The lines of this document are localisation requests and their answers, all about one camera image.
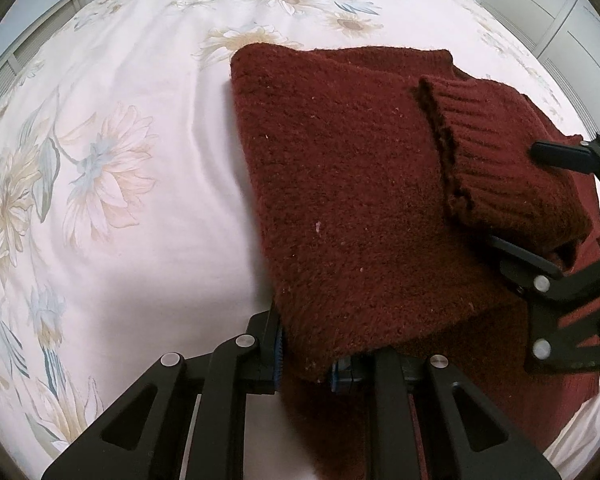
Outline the floral pink bedspread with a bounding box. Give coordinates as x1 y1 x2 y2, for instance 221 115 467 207
0 0 600 479

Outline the left white cabinet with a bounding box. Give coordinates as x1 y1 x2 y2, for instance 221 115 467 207
0 0 84 99

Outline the dark red knit sweater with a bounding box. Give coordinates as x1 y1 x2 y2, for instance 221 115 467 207
230 44 600 479

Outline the white wardrobe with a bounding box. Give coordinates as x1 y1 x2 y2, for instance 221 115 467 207
478 0 600 133

